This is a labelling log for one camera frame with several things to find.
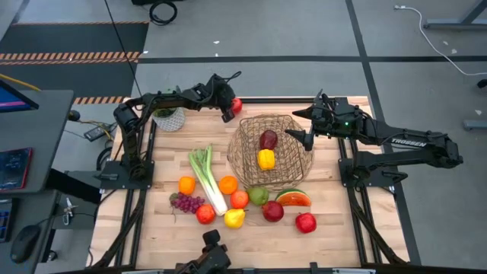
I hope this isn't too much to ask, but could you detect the black power adapter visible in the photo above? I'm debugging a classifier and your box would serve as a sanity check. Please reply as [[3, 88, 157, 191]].
[[84, 125, 115, 142]]

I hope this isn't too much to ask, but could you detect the green pear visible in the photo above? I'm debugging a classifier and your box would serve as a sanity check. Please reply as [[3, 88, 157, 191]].
[[247, 186, 270, 206]]

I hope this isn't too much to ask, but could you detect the green plant in white pot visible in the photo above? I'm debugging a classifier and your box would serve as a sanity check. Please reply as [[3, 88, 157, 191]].
[[151, 88, 186, 133]]

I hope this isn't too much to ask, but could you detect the long thin black cable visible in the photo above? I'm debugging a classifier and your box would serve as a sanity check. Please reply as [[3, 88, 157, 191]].
[[103, 0, 143, 98]]

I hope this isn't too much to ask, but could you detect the dark red apple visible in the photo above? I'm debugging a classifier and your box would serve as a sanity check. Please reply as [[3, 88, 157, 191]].
[[261, 200, 285, 223]]

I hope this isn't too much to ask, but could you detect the yellow lemon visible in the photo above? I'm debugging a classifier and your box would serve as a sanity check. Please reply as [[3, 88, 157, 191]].
[[224, 208, 247, 230]]

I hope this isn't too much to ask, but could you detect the orange red peach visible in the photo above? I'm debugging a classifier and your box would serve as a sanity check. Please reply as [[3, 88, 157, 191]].
[[230, 190, 250, 209]]

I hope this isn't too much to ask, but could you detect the purple grape bunch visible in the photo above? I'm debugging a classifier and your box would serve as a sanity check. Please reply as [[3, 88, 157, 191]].
[[169, 192, 206, 224]]

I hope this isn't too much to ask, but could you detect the gold wire basket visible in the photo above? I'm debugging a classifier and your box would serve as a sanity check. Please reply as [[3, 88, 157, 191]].
[[237, 113, 308, 183]]

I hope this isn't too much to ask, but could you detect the black computer mouse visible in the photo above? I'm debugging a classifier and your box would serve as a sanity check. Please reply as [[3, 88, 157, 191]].
[[10, 224, 42, 264]]

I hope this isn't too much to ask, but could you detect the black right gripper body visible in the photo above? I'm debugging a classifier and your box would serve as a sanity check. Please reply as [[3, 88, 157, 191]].
[[309, 101, 365, 140]]

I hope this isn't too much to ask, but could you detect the coiled black cable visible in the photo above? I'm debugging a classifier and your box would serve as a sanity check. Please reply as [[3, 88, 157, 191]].
[[148, 0, 179, 27]]

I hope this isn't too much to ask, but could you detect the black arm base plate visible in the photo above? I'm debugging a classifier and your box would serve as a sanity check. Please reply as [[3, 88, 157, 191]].
[[338, 158, 400, 188], [99, 159, 155, 190]]

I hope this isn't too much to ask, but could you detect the watermelon slice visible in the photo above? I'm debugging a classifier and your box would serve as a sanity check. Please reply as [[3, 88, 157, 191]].
[[274, 188, 312, 207]]

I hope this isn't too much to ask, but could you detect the black desk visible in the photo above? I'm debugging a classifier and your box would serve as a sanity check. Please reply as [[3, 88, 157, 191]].
[[0, 89, 75, 274]]

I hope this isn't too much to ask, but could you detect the grey desk foot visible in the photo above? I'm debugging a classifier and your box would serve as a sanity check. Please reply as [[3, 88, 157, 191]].
[[463, 119, 487, 132]]

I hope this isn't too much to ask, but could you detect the dark tablet with red edge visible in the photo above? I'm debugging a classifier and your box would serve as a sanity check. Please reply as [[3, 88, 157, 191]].
[[0, 147, 34, 191]]

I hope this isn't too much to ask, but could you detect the red orange tomato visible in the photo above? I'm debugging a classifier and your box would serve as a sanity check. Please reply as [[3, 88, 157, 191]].
[[195, 204, 217, 225]]

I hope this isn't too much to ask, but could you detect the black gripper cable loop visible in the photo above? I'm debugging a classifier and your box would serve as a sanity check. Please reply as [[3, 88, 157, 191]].
[[222, 70, 243, 83]]

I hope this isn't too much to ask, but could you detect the yellow cable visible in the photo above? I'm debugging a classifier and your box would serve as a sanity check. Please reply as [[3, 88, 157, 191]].
[[0, 73, 41, 91]]

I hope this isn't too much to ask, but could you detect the black aluminium table frame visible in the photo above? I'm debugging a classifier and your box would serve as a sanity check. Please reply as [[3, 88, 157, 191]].
[[91, 88, 410, 274]]

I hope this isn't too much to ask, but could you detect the black camera device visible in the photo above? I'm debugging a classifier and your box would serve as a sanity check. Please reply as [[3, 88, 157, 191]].
[[174, 229, 232, 274]]

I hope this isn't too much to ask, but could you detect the white cable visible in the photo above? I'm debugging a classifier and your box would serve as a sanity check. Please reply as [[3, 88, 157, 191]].
[[394, 4, 487, 77]]

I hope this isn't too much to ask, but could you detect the black keyboard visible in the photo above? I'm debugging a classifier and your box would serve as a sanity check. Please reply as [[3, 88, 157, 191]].
[[0, 199, 16, 244]]

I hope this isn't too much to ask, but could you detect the black box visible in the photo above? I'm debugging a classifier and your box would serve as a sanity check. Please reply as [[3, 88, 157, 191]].
[[47, 169, 102, 205]]

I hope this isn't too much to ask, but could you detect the orange fruit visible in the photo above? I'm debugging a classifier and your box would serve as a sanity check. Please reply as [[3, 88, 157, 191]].
[[177, 175, 196, 196], [218, 174, 239, 196]]

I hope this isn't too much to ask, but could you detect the grey desk leg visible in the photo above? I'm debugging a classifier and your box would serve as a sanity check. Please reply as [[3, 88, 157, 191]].
[[422, 0, 487, 31]]

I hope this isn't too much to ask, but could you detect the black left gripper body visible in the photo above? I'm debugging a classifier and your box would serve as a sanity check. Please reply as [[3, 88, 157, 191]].
[[201, 73, 237, 124]]

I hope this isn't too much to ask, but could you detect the black hazard-striped floor mat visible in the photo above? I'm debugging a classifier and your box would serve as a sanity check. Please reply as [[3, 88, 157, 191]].
[[0, 21, 150, 106]]

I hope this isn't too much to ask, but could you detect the yellow bell pepper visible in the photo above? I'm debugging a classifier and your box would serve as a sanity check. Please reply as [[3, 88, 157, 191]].
[[257, 148, 276, 171]]

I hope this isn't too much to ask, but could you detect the wire mesh basket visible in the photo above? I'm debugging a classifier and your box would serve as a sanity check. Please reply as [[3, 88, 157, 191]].
[[227, 119, 316, 193]]

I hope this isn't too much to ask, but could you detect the dark maroon plum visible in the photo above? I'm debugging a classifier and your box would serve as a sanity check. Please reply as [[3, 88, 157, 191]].
[[259, 129, 279, 151]]

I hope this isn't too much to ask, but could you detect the computer monitor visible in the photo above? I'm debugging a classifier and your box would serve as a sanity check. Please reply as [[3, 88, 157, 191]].
[[0, 78, 40, 114]]

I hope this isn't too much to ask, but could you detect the silver carabiner clip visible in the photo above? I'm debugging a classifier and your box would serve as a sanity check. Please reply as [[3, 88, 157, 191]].
[[62, 197, 79, 226]]

